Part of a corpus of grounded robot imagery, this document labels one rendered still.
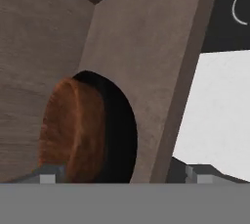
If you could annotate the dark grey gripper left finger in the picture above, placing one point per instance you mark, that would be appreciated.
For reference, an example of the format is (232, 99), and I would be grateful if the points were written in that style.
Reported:
(49, 172)

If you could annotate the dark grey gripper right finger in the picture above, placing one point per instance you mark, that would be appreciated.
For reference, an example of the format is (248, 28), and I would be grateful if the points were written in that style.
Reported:
(202, 171)

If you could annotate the brown wooden bowl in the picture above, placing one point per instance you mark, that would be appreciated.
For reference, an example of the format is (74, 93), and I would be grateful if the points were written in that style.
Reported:
(76, 126)

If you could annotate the black hob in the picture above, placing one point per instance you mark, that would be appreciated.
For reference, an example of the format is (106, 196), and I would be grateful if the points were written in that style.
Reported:
(221, 35)

